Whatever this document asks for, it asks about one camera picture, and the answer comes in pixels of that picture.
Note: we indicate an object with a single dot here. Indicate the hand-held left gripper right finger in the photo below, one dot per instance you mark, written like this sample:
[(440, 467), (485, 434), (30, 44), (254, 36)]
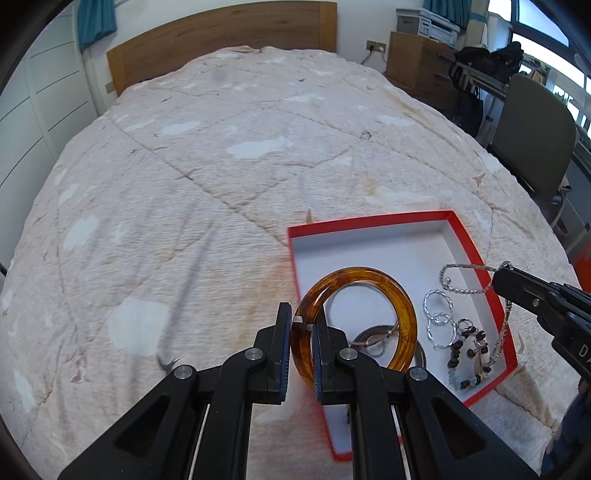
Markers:
[(316, 369)]

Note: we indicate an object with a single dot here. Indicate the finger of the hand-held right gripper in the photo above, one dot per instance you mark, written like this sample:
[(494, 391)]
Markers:
[(521, 286), (577, 299)]

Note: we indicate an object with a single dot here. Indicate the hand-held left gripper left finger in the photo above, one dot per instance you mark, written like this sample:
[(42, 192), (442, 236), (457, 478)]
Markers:
[(286, 364)]

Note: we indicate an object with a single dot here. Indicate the smoky brown translucent bangle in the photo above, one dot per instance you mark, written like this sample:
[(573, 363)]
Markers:
[(367, 331)]

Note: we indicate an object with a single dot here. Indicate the silver hoop earring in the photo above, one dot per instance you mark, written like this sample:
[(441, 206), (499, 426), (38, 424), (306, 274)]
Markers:
[(425, 304), (429, 330)]

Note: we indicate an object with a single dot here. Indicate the amber bangle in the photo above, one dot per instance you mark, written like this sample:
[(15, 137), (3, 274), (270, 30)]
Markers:
[(369, 275)]

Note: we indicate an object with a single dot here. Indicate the red cardboard box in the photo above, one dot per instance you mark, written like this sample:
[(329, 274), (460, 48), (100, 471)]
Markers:
[(369, 244)]

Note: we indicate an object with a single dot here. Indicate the dark blue cloth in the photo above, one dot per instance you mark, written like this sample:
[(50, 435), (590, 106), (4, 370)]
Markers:
[(565, 415)]

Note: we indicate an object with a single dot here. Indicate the grey-green chair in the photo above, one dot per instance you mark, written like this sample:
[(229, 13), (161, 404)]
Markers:
[(531, 138)]

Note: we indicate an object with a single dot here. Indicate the beige patterned blanket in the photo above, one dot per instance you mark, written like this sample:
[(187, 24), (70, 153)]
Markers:
[(231, 184)]

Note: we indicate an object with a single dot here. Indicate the metal clothes rack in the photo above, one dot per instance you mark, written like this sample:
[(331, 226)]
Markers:
[(485, 81)]

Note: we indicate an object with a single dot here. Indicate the black bag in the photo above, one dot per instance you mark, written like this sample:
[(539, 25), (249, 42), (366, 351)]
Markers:
[(489, 57)]

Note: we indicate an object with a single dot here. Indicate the wooden dresser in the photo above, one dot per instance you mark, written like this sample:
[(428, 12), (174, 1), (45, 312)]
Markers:
[(415, 64)]

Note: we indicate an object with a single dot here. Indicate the window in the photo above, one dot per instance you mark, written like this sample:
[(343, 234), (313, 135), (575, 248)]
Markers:
[(549, 27)]

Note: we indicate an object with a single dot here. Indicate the white printer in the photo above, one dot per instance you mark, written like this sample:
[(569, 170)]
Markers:
[(427, 23)]

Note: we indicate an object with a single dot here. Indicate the teal curtain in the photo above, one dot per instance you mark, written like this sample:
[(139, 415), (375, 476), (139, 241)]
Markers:
[(94, 21), (445, 9)]

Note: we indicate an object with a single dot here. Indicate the white wardrobe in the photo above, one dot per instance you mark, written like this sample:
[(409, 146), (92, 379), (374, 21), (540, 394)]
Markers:
[(41, 138)]

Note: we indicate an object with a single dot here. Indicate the wooden headboard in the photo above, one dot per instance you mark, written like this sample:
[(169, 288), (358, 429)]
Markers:
[(207, 37)]

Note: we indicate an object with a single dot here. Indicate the wall socket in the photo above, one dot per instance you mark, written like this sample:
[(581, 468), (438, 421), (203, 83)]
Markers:
[(376, 45)]

